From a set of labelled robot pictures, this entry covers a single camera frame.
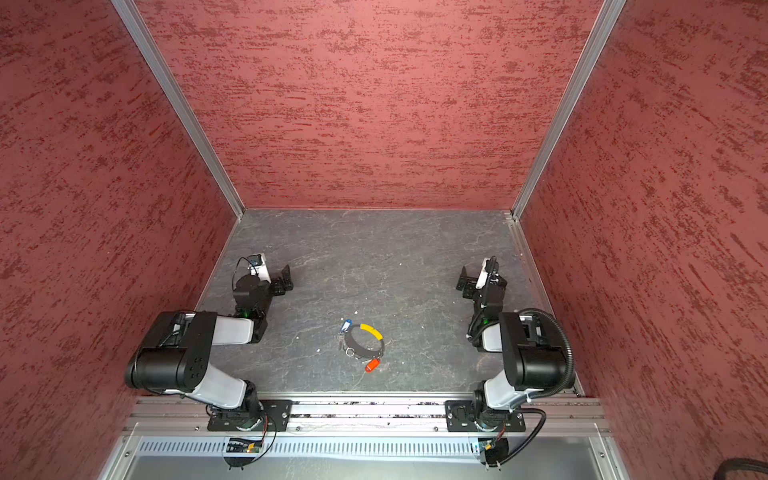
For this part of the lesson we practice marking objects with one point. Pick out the aluminium corner post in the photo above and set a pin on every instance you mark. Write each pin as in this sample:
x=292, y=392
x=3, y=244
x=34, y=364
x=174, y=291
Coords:
x=602, y=28
x=137, y=28

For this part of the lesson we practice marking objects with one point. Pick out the yellow capped key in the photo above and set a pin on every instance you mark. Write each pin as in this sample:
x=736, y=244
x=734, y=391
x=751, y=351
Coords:
x=371, y=330

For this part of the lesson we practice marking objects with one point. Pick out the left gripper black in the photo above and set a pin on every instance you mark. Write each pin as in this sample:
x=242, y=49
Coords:
x=279, y=282

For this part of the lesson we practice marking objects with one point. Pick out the metal keyring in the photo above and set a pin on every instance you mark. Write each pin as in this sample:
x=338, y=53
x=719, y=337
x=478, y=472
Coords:
x=359, y=351

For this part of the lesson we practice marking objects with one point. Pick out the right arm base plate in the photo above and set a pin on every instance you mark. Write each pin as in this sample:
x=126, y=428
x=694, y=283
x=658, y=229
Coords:
x=470, y=416

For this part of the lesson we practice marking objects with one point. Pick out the left circuit board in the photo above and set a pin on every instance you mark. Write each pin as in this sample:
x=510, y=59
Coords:
x=243, y=446

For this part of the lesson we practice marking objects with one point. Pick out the red capped key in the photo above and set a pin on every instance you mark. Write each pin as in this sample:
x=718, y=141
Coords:
x=372, y=365

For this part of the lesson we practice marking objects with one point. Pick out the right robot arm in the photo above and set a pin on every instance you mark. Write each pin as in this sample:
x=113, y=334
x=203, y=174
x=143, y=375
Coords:
x=537, y=357

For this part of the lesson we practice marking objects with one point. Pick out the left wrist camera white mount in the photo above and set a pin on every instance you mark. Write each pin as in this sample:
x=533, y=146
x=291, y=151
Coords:
x=257, y=267

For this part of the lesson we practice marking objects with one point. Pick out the circuit board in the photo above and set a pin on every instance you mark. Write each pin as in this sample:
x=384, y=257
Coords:
x=491, y=451
x=243, y=446

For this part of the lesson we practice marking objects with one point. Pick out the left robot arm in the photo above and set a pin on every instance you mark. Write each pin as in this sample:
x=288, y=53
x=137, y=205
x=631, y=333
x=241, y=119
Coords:
x=174, y=356

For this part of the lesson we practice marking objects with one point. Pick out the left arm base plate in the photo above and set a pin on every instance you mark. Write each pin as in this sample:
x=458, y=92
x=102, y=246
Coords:
x=271, y=414

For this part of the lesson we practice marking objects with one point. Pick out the aluminium mounting rail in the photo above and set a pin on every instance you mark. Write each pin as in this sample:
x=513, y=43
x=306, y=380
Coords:
x=377, y=414

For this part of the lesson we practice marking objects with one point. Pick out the right circuit board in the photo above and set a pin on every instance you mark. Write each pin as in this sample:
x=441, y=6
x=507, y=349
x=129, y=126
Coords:
x=491, y=451

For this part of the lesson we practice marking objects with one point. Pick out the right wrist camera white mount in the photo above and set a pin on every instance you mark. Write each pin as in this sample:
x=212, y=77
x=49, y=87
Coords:
x=488, y=274

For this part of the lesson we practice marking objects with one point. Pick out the right aluminium corner post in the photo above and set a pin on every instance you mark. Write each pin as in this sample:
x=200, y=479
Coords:
x=602, y=28

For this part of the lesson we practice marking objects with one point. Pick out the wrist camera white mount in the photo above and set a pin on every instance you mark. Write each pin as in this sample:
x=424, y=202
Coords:
x=488, y=274
x=257, y=267

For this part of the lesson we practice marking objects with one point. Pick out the left aluminium corner post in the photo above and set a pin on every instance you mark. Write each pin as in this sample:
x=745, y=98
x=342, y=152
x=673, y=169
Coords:
x=137, y=28

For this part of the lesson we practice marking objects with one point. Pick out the white slotted cable duct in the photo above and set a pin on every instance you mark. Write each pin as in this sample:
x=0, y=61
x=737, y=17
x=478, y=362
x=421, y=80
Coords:
x=355, y=448

